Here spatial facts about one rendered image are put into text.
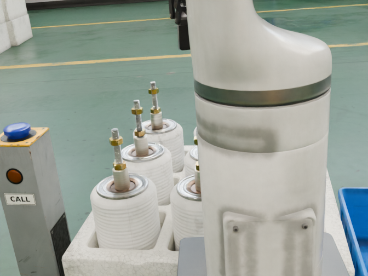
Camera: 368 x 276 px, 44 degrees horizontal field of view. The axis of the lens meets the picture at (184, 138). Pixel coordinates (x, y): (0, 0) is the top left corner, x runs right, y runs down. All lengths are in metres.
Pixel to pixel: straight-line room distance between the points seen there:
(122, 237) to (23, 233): 0.20
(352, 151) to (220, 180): 1.08
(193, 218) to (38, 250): 0.30
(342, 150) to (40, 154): 0.90
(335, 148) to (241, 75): 1.13
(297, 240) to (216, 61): 0.13
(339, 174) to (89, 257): 0.76
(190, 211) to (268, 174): 0.33
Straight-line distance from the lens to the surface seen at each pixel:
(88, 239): 0.70
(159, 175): 0.75
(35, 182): 0.74
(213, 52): 0.28
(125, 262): 0.65
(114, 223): 0.65
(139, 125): 0.75
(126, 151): 0.78
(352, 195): 0.94
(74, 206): 1.17
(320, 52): 0.30
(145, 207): 0.65
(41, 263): 0.82
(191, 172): 0.73
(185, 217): 0.63
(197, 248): 0.45
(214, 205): 0.33
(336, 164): 1.30
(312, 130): 0.30
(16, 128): 0.74
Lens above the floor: 0.56
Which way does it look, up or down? 22 degrees down
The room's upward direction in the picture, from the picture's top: 5 degrees counter-clockwise
